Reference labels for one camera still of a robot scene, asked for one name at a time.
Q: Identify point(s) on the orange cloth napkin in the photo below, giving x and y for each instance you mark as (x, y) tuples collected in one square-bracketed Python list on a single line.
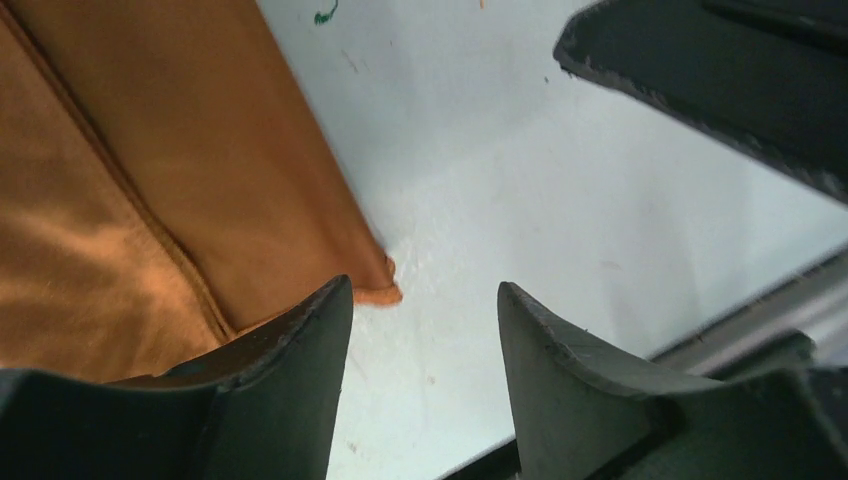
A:
[(165, 187)]

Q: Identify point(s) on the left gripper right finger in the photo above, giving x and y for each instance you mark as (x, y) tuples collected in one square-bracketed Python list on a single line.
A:
[(585, 409)]

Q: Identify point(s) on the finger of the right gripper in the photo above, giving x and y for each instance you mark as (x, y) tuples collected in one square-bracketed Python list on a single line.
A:
[(767, 78)]

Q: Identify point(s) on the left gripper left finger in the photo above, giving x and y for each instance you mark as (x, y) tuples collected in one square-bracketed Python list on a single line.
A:
[(261, 407)]

